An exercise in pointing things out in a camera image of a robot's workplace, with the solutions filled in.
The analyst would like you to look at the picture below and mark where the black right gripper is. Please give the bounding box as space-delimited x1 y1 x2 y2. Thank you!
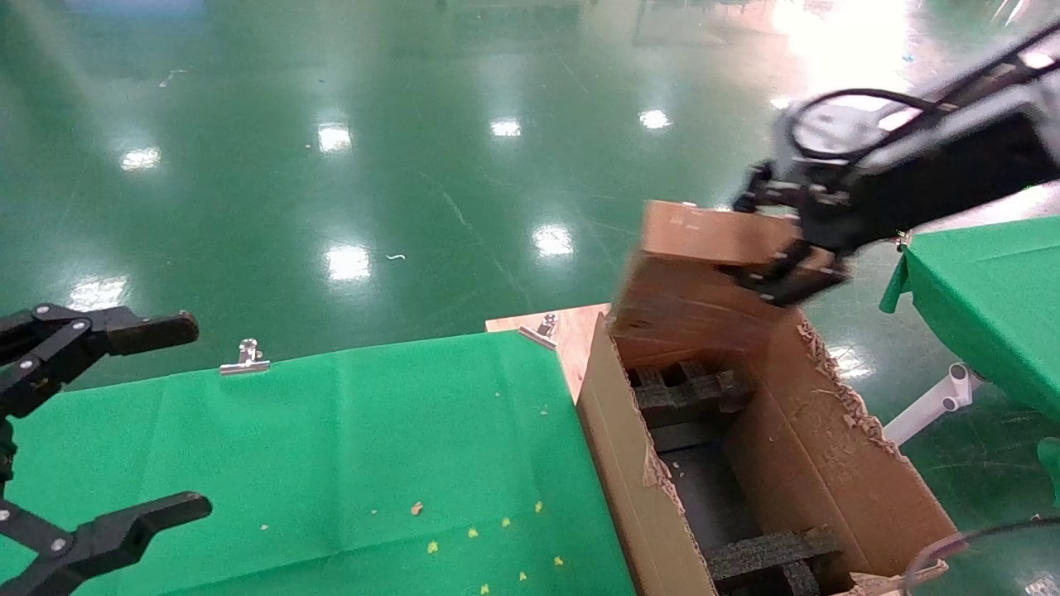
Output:
719 110 1060 308

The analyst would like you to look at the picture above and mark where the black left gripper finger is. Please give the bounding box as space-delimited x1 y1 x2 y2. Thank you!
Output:
0 304 200 419
0 492 213 596

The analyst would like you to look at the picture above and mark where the small taped cardboard box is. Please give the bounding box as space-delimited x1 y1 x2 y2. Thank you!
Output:
609 200 839 369

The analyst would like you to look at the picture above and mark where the large open cardboard carton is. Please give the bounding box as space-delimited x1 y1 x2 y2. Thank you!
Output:
576 310 960 596

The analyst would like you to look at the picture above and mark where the large green tablecloth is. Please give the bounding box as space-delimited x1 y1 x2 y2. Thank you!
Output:
0 331 638 596

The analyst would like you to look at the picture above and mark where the green tablecloth with draped corner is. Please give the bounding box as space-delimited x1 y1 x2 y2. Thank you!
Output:
879 217 1060 423

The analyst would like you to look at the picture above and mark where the white table leg tube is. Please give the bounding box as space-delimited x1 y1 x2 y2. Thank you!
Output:
882 363 982 448

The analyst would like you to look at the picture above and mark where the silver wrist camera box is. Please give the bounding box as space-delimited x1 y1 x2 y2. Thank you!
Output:
772 93 920 179

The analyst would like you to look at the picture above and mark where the black braided camera cable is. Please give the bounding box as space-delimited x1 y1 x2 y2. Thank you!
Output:
783 23 1060 162

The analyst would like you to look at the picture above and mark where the silver camera mounting bracket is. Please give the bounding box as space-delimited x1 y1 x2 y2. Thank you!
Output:
870 58 1060 166

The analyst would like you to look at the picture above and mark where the thin dark cable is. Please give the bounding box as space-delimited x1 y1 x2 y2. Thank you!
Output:
903 515 1060 593

